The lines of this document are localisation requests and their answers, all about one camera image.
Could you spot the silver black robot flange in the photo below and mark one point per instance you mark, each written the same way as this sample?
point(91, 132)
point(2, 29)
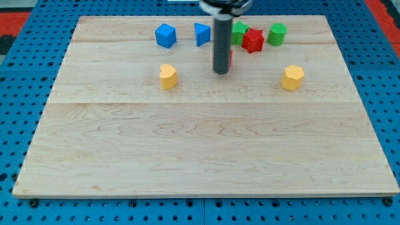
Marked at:
point(225, 7)

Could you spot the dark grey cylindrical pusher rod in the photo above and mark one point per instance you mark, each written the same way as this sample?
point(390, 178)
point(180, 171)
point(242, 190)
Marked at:
point(222, 43)

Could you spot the yellow hexagon block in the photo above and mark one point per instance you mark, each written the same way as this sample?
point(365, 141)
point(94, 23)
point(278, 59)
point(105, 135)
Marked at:
point(292, 77)

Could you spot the green star block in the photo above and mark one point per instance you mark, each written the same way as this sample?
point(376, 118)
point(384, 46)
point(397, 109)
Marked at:
point(239, 29)

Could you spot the blue triangle block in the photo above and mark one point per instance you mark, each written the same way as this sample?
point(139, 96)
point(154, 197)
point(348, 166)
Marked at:
point(202, 33)

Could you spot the red block behind rod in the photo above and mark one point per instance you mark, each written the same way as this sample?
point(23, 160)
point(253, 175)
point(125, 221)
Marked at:
point(230, 58)

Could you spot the red star block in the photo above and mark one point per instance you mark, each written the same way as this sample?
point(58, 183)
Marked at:
point(253, 40)

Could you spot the green cylinder block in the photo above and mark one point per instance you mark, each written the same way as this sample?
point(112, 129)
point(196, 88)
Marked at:
point(277, 33)

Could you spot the blue cube block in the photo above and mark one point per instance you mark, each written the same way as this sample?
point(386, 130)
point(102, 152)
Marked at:
point(165, 35)

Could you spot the yellow heart block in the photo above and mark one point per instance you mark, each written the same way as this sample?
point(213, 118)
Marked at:
point(168, 76)

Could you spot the light wooden board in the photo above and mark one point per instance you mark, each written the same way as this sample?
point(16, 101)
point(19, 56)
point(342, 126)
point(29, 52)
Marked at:
point(110, 131)

